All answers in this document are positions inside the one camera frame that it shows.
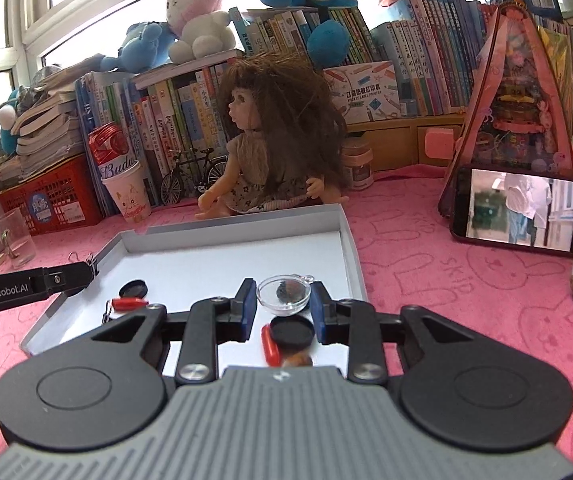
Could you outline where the red crayon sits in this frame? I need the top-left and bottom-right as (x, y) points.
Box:
(111, 297), (149, 312)
(262, 324), (282, 367)

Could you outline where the black round lid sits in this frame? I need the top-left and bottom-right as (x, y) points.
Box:
(118, 280), (149, 299)
(269, 315), (315, 351)

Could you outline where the brown walnut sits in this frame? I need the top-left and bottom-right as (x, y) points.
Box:
(282, 352), (312, 367)
(276, 280), (306, 304)

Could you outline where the clear round dish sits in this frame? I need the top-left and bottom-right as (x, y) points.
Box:
(256, 274), (315, 316)

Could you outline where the clear acrylic block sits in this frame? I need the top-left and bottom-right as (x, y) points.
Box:
(0, 208), (36, 270)

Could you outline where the black binder clip on tray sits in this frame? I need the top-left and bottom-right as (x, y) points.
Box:
(68, 252), (98, 274)

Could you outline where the red plastic crate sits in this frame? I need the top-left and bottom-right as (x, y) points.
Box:
(0, 155), (103, 235)

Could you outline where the white cardboard box tray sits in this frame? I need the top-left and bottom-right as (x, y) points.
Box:
(21, 205), (367, 356)

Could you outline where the white paper cup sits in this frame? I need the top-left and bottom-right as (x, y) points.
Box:
(102, 162), (151, 223)

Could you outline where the blue white plush on books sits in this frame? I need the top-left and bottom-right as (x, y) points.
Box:
(0, 86), (34, 156)

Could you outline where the stack of books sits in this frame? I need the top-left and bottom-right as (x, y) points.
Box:
(11, 54), (108, 179)

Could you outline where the smartphone playing video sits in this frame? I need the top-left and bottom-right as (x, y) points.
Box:
(450, 166), (573, 255)

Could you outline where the red beer can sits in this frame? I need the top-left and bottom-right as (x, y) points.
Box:
(88, 122), (136, 179)

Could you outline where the miniature black bicycle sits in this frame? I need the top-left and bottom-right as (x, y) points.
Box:
(160, 148), (228, 205)

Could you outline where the small lidded jar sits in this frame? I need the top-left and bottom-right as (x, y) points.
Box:
(341, 136), (374, 191)

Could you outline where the pink triangular dollhouse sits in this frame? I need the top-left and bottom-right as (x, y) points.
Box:
(438, 1), (573, 219)

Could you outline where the brown haired doll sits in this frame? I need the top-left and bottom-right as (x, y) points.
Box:
(195, 54), (348, 220)

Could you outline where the small blue bear plush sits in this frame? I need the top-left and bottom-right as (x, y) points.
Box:
(100, 22), (177, 74)

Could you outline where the white illustrated box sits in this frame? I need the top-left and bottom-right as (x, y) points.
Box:
(323, 61), (407, 125)

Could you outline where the pink white bunny plush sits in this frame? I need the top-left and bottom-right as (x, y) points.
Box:
(166, 0), (236, 64)

